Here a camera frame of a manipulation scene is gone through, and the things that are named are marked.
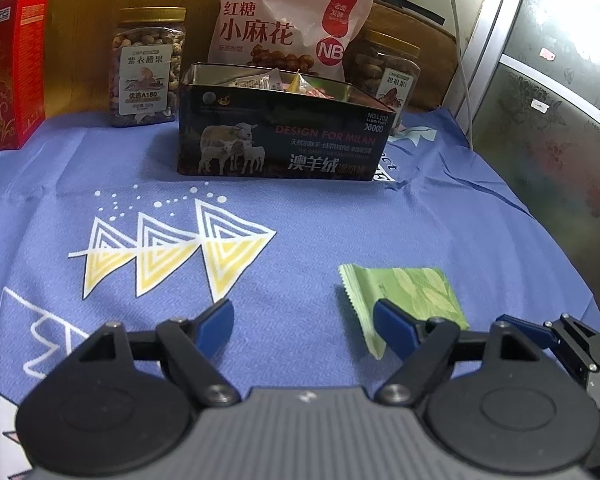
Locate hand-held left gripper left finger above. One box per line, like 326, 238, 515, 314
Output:
77, 298, 241, 408

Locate blue printed cloth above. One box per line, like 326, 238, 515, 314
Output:
0, 107, 600, 480

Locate translucent snack packet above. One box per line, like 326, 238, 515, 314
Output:
215, 69, 283, 93

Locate white cable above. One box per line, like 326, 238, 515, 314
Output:
442, 0, 476, 153

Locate pecan nut jar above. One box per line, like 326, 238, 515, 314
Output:
350, 29, 422, 111

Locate frosted glass door cabinet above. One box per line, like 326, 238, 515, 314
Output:
460, 0, 600, 341

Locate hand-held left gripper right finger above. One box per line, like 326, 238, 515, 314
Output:
372, 298, 544, 408

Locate cashew nut jar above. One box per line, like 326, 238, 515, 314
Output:
107, 6, 187, 128

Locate dark tin box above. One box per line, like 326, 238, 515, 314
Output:
176, 61, 397, 181

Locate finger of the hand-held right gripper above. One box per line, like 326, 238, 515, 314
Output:
495, 311, 600, 386

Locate pink snack bag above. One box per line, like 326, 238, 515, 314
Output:
207, 0, 374, 83

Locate red cardboard box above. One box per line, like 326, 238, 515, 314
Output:
0, 0, 51, 155

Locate light green snack packet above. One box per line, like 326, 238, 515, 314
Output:
338, 263, 470, 360

